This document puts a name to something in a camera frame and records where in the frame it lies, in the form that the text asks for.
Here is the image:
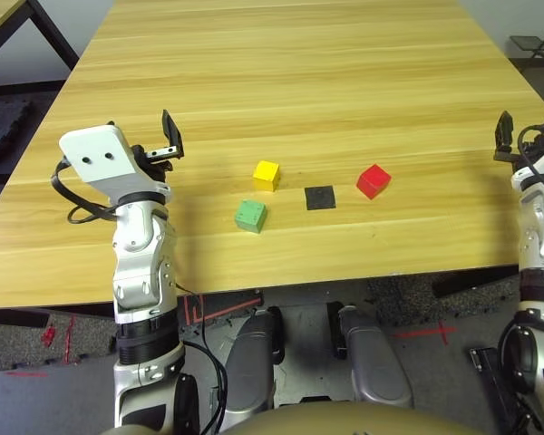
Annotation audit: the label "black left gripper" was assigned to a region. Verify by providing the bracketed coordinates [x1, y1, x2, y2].
[106, 109, 185, 180]

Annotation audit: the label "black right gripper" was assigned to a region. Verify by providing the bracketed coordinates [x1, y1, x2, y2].
[492, 110, 544, 172]

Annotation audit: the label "yellow wooden block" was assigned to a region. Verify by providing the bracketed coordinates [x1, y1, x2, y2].
[252, 159, 281, 193]

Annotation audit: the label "red wooden block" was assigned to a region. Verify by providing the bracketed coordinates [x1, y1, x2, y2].
[355, 163, 393, 199]

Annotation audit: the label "green wooden block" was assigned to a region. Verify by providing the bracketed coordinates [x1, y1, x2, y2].
[234, 199, 267, 235]

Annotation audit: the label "black stand with tray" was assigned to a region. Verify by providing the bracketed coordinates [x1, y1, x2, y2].
[509, 16, 544, 59]

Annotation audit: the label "black foam floor mat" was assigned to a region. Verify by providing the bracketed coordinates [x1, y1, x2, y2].
[0, 96, 34, 177]

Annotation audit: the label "wooden side table black legs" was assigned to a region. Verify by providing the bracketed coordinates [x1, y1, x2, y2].
[0, 0, 81, 70]

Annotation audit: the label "speckled floor mat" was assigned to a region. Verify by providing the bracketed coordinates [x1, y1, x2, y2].
[0, 312, 119, 372]
[365, 270, 522, 337]

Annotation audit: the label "black square marker patch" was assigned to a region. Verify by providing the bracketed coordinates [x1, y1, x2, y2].
[304, 185, 337, 212]

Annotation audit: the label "black mat with red lines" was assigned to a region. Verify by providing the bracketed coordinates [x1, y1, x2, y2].
[182, 289, 265, 325]

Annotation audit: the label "black box on floor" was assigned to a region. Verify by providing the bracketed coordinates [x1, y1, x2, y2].
[469, 346, 529, 435]

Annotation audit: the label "grey right robot leg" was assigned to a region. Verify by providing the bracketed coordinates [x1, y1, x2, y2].
[335, 305, 413, 409]

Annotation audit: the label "grey robot leg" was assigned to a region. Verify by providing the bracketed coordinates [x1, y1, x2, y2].
[335, 305, 413, 409]
[217, 306, 283, 431]

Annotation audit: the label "grey left robot leg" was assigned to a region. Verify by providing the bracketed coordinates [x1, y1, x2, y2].
[217, 306, 283, 431]

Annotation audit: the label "tan robot torso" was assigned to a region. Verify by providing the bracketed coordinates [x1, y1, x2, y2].
[102, 401, 486, 435]

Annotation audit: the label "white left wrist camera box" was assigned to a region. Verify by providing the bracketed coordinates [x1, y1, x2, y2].
[58, 124, 172, 199]

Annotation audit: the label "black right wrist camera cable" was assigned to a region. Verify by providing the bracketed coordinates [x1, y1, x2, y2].
[518, 124, 544, 200]

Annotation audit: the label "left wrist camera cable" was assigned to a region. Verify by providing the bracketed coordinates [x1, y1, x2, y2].
[50, 156, 119, 225]

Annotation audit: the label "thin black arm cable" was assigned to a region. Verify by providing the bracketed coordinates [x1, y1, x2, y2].
[176, 283, 228, 434]

